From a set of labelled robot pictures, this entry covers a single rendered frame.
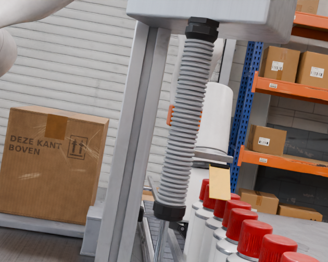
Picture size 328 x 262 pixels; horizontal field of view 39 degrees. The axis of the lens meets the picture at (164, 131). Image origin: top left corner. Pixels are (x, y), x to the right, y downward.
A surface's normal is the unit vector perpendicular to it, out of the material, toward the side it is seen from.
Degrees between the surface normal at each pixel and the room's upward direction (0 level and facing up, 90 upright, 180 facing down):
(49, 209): 90
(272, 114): 90
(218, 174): 47
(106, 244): 90
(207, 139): 70
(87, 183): 90
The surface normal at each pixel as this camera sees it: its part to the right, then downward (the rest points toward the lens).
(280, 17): 0.86, 0.18
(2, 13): 0.45, -0.03
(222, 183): 0.19, -0.62
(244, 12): -0.48, -0.04
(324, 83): 0.04, 0.07
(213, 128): 0.20, -0.26
